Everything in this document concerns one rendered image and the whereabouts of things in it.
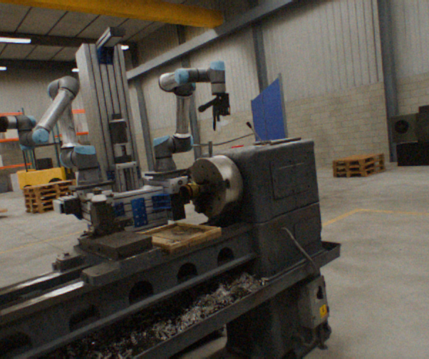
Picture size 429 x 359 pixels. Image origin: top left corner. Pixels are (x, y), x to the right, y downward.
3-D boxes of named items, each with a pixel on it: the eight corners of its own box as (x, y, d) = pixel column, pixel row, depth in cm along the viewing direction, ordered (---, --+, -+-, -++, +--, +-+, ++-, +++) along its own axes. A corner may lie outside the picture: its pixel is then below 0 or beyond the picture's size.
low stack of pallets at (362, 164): (355, 170, 1004) (353, 154, 999) (386, 169, 941) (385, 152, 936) (331, 177, 921) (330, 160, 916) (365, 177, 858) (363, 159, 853)
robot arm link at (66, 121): (73, 168, 216) (56, 75, 210) (59, 169, 225) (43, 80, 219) (90, 166, 226) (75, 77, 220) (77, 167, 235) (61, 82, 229)
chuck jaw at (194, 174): (204, 184, 195) (194, 167, 200) (209, 179, 192) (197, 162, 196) (188, 189, 188) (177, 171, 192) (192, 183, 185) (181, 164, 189)
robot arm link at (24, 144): (27, 149, 195) (23, 129, 194) (18, 151, 202) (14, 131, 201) (41, 147, 202) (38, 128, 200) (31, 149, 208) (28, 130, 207)
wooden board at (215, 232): (178, 228, 201) (177, 221, 200) (221, 235, 174) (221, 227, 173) (130, 243, 181) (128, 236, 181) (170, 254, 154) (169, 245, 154)
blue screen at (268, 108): (246, 181, 1074) (237, 101, 1050) (274, 177, 1075) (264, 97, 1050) (272, 206, 665) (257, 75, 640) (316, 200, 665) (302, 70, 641)
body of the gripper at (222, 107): (230, 116, 184) (229, 92, 182) (214, 117, 183) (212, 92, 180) (227, 116, 191) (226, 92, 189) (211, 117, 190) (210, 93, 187)
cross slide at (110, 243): (107, 235, 179) (106, 226, 179) (154, 246, 147) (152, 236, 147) (74, 245, 168) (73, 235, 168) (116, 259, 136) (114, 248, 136)
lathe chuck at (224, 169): (200, 207, 211) (197, 153, 205) (239, 219, 188) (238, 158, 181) (188, 211, 205) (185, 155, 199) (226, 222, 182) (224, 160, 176)
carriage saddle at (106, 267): (112, 246, 181) (111, 234, 181) (164, 261, 146) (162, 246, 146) (50, 265, 162) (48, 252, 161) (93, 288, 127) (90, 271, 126)
